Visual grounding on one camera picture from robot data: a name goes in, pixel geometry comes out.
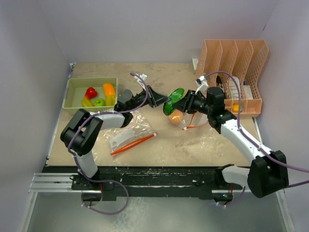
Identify yellow fake starfruit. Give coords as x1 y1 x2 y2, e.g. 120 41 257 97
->
105 95 115 106

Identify yellow block in organizer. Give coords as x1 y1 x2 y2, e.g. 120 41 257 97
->
232 104 240 112

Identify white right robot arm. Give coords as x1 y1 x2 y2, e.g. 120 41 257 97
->
172 87 289 198

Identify fake peach left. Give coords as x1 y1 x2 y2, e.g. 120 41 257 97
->
168 110 183 125

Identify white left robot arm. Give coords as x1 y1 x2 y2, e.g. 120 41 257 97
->
60 85 170 189

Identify aluminium frame rail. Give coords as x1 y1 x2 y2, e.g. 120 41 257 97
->
28 173 80 193

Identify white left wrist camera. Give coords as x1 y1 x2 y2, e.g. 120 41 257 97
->
135 73 148 87

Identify green fake custard apple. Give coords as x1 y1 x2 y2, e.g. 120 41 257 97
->
93 98 106 107

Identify small white box behind organizer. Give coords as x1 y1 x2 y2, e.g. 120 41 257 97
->
192 58 198 72

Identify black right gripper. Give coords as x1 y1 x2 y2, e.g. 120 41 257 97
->
171 90 212 116

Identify light green perforated basket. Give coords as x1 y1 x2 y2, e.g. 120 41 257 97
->
62 77 118 115

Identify fake watermelon slice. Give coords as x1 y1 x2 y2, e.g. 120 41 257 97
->
163 88 184 116

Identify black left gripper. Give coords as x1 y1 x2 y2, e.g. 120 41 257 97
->
128 86 171 113

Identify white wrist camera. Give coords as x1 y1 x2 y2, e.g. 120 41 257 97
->
135 73 148 87
196 75 209 94

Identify orange plastic file organizer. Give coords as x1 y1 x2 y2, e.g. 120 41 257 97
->
195 40 269 117

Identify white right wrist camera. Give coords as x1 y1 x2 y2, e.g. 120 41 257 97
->
196 75 209 94

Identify red fake strawberry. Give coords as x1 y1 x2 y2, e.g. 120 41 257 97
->
84 87 98 100

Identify white box in organizer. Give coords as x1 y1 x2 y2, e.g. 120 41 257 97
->
243 82 253 100

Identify clear zip bag orange seal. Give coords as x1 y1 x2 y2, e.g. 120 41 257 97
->
103 111 157 156

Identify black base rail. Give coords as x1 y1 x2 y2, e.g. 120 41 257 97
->
71 165 244 201

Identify white bottle in organizer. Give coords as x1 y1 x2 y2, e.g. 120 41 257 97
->
229 76 240 100

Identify black item in organizer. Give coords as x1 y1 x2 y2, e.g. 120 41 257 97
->
216 75 225 93

